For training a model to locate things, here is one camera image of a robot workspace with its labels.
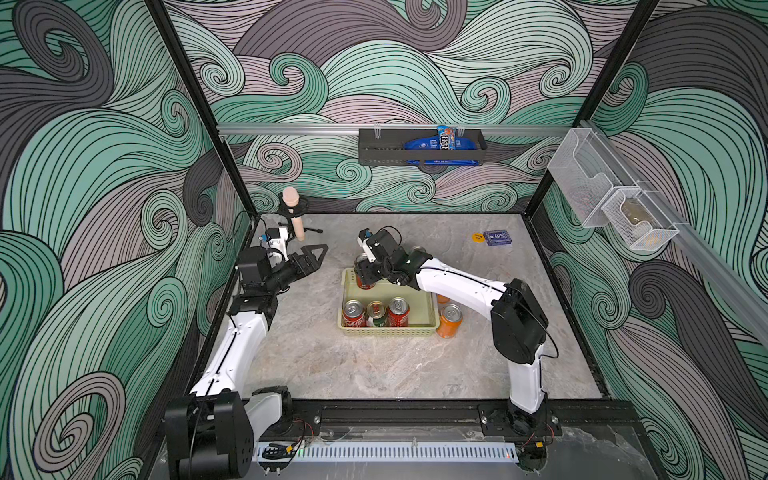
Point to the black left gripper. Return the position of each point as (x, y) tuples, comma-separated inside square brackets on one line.
[(306, 261)]

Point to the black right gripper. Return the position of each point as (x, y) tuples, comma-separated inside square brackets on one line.
[(371, 271)]

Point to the red cola can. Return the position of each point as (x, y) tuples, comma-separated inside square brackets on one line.
[(398, 313), (362, 269), (354, 314)]

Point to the green gold-top tea can front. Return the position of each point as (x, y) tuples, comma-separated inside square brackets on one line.
[(376, 314)]

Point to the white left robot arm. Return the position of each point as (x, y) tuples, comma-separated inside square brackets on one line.
[(213, 432)]

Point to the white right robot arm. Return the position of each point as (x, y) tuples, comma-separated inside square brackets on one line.
[(518, 324)]

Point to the light green plastic basket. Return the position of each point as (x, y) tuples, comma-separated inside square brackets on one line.
[(423, 316)]

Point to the black tripod microphone stand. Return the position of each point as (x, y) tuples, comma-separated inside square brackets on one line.
[(282, 211)]

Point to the beige foam microphone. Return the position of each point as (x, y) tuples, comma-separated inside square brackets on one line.
[(292, 200)]

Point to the blue playing card box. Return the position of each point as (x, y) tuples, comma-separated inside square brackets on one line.
[(497, 237)]

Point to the blue snack bag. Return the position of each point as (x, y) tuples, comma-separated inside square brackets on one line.
[(434, 143)]

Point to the small candy packet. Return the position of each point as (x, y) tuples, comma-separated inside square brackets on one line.
[(446, 138)]

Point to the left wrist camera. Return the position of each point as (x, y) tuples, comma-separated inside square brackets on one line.
[(271, 246)]

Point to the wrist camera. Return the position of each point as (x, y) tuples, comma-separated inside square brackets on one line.
[(271, 246), (378, 245)]

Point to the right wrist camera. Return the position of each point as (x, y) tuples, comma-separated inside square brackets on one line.
[(378, 245)]

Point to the black wall shelf basket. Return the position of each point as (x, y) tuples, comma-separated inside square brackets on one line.
[(387, 149)]

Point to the aluminium rail back wall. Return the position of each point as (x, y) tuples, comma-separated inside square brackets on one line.
[(333, 129)]

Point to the aluminium rail wall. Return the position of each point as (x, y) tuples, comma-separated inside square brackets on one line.
[(742, 300), (333, 129)]

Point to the white slotted cable duct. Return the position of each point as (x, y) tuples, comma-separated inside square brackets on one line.
[(398, 452)]

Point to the clear plastic wall bin large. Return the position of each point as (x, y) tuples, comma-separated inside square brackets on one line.
[(583, 169)]

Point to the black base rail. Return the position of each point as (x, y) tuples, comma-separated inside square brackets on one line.
[(494, 417)]

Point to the black corner frame post right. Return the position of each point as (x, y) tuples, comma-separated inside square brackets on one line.
[(618, 53)]

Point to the black corner frame post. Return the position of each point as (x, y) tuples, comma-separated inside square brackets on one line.
[(618, 53), (174, 47)]

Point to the clear plastic wall bin small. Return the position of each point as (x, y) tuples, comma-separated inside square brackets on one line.
[(638, 220)]

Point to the black corner frame post left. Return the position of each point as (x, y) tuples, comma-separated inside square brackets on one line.
[(174, 47)]

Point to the aluminium rail right wall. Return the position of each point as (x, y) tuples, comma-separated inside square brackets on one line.
[(742, 300)]

